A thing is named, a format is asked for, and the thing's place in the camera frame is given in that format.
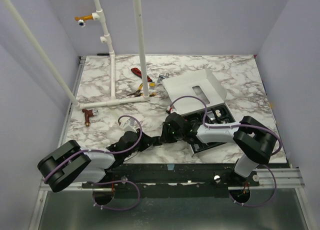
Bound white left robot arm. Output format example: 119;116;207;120
37;130;160;193

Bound brown garden faucet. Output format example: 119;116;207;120
81;109;99;127

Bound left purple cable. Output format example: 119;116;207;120
43;114;144;212

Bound yellow wire brush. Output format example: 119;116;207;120
149;82;156;89

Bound chrome faucet fitting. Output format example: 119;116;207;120
157;73;170;82

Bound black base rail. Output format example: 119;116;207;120
82;163;260;199

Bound white PVC pipe frame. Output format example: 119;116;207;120
0;0;150;110

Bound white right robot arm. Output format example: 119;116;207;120
159;112;282;186

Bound orange faucet on pipe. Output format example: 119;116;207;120
74;14;94;28

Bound yellow handled pliers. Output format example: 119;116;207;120
127;83;154;97

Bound white hair clipper kit box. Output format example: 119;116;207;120
161;69;237;160

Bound red black utility knife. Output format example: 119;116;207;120
130;67;153;83

